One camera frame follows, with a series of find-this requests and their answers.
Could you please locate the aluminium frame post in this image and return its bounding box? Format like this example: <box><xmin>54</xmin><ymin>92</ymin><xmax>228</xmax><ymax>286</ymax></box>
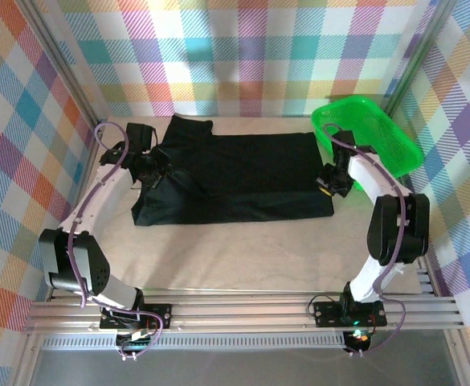
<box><xmin>19</xmin><ymin>0</ymin><xmax>108</xmax><ymax>126</ymax></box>
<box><xmin>382</xmin><ymin>0</ymin><xmax>457</xmax><ymax>117</ymax></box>

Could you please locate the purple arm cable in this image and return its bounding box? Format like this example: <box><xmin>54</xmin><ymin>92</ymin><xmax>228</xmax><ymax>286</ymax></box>
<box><xmin>68</xmin><ymin>121</ymin><xmax>166</xmax><ymax>359</ymax></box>
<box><xmin>322</xmin><ymin>123</ymin><xmax>407</xmax><ymax>357</ymax></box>

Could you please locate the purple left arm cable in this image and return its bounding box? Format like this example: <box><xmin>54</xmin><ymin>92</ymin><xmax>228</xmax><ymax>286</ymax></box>
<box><xmin>68</xmin><ymin>121</ymin><xmax>166</xmax><ymax>359</ymax></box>

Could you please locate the green plastic basket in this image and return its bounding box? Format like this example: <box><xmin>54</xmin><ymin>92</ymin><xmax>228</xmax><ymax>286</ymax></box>
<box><xmin>310</xmin><ymin>94</ymin><xmax>423</xmax><ymax>193</ymax></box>

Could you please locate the white slotted cable duct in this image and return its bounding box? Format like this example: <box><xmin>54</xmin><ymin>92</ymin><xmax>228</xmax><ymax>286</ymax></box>
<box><xmin>41</xmin><ymin>336</ymin><xmax>349</xmax><ymax>352</ymax></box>

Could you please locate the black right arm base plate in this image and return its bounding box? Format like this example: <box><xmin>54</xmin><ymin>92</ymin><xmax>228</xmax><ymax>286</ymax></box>
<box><xmin>312</xmin><ymin>300</ymin><xmax>389</xmax><ymax>328</ymax></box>

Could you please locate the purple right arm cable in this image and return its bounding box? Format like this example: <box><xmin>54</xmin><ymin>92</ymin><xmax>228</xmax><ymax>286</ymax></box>
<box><xmin>322</xmin><ymin>123</ymin><xmax>407</xmax><ymax>357</ymax></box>

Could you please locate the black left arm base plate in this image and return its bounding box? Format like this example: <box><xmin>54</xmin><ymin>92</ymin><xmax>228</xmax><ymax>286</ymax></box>
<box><xmin>99</xmin><ymin>303</ymin><xmax>174</xmax><ymax>331</ymax></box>

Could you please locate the black t-shirt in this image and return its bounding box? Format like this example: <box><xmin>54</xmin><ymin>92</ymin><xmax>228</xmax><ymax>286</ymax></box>
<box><xmin>132</xmin><ymin>114</ymin><xmax>336</xmax><ymax>227</ymax></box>

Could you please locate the aluminium rail beam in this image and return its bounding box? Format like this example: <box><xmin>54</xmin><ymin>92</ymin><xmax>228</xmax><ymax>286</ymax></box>
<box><xmin>21</xmin><ymin>298</ymin><xmax>467</xmax><ymax>335</ymax></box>

